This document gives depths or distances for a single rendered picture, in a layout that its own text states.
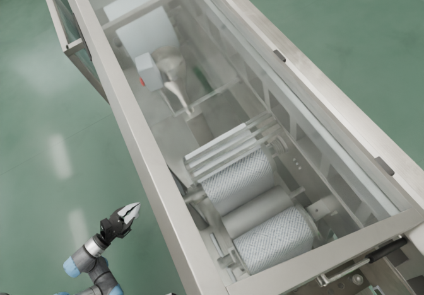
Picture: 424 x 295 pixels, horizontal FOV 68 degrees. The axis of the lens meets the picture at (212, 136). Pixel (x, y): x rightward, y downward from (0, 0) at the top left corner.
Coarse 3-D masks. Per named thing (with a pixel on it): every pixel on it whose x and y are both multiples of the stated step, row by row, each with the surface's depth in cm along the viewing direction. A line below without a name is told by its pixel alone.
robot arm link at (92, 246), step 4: (92, 236) 124; (88, 240) 123; (92, 240) 122; (88, 244) 122; (92, 244) 121; (96, 244) 121; (88, 248) 121; (92, 248) 121; (96, 248) 121; (100, 248) 122; (92, 252) 121; (96, 252) 121; (100, 252) 123; (96, 256) 122
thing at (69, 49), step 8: (48, 0) 149; (56, 8) 146; (56, 16) 141; (56, 24) 138; (64, 32) 135; (64, 40) 131; (80, 40) 128; (64, 48) 128; (72, 48) 128; (80, 48) 129; (72, 56) 130; (80, 64) 135; (88, 72) 140; (88, 80) 143; (96, 80) 145; (96, 88) 148; (104, 96) 154
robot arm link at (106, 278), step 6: (102, 276) 125; (108, 276) 125; (96, 282) 124; (102, 282) 123; (108, 282) 123; (114, 282) 124; (90, 288) 119; (96, 288) 119; (102, 288) 120; (108, 288) 121; (114, 288) 122; (120, 288) 124; (78, 294) 115; (84, 294) 116; (90, 294) 116; (96, 294) 118; (102, 294) 119; (108, 294) 120; (114, 294) 120; (120, 294) 122
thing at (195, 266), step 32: (224, 0) 110; (96, 32) 58; (96, 64) 55; (128, 96) 49; (128, 128) 45; (160, 160) 42; (160, 192) 39; (160, 224) 38; (192, 224) 37; (384, 224) 54; (416, 224) 61; (192, 256) 34; (320, 256) 43; (352, 256) 45; (384, 256) 56; (192, 288) 33; (224, 288) 33; (256, 288) 35; (288, 288) 37
